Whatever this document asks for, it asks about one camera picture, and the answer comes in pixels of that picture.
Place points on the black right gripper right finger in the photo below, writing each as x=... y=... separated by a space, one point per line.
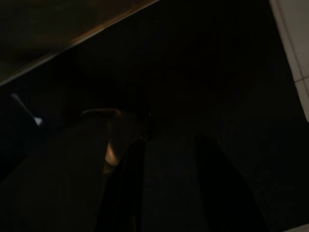
x=222 y=193

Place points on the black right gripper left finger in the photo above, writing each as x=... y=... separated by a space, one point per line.
x=125 y=193

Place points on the black floor mat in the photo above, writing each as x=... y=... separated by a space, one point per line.
x=193 y=84

